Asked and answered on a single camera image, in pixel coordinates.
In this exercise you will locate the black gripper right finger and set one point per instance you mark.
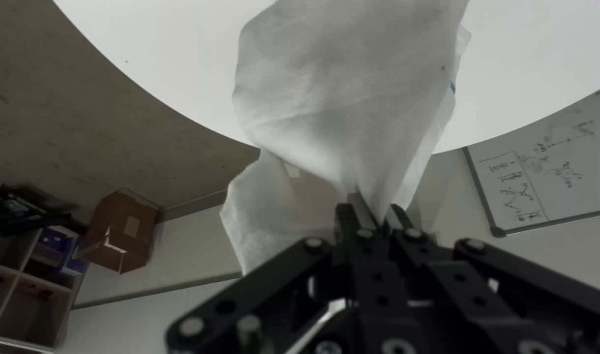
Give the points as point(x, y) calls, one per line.
point(483, 295)

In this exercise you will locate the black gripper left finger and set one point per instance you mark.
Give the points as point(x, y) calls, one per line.
point(371, 282)

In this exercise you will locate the white towel with blue stripes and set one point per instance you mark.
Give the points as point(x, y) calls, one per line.
point(346, 99)

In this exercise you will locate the floor-standing whiteboard with scribbles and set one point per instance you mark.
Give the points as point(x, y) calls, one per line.
point(548, 169)

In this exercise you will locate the small brown cardboard box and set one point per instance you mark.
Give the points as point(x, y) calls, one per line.
point(119, 232)

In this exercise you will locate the blue box in shelf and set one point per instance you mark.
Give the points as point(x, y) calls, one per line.
point(62, 252)

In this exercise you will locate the wooden shelf unit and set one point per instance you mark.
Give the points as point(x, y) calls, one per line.
point(25, 301)

